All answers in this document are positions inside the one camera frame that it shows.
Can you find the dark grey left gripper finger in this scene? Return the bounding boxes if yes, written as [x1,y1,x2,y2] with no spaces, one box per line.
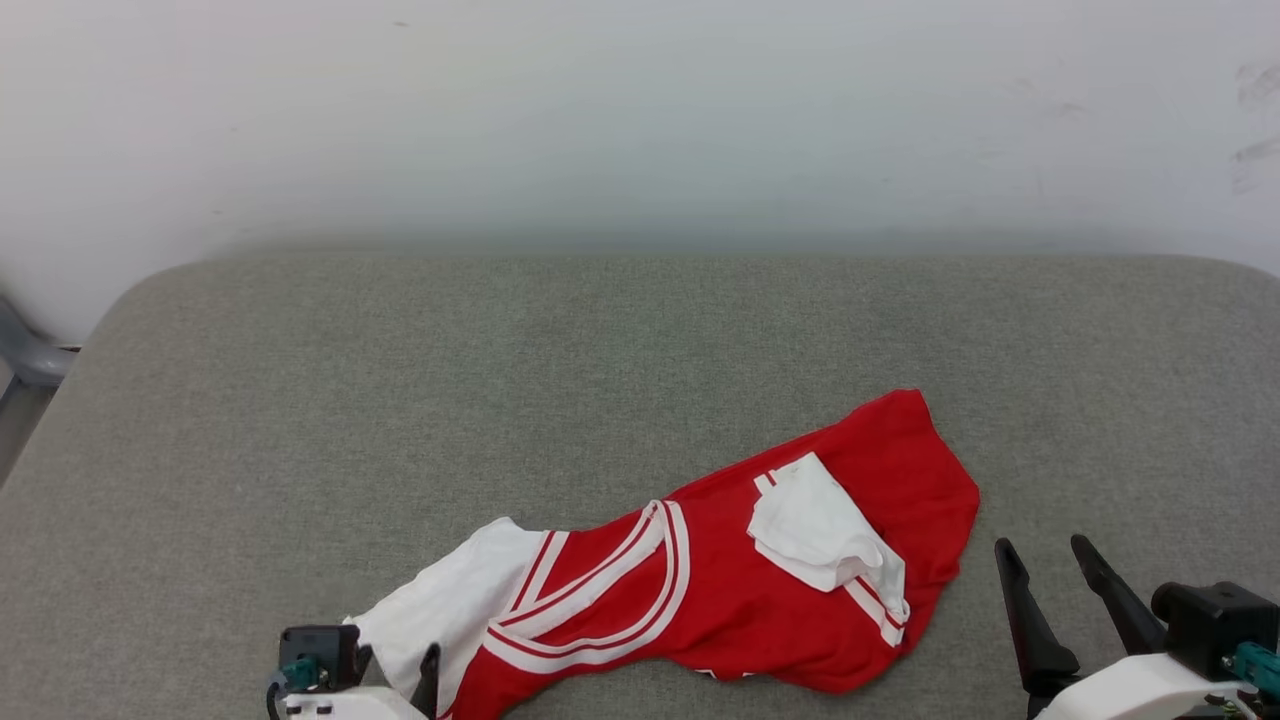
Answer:
[412,643,442,719]

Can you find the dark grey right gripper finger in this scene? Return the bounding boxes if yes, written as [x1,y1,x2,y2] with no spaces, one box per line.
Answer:
[1070,534,1171,658]
[994,538,1083,701]

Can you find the red and white jersey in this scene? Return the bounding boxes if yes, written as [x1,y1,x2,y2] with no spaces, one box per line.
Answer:
[345,389,981,720]

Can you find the grey fabric sofa cushion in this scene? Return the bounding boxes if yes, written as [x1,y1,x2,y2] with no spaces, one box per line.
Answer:
[0,253,1280,720]

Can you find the grey metal tube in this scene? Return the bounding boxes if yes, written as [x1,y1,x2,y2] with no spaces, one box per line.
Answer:
[0,295,79,391]

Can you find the teal left camera connector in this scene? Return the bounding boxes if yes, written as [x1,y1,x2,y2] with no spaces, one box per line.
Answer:
[266,655,323,720]

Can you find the teal camera connector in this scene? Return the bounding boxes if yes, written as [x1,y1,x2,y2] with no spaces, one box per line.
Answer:
[266,655,323,720]
[1232,643,1280,699]

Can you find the teal right camera connector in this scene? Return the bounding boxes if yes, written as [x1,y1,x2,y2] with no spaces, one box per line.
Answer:
[1232,643,1280,699]

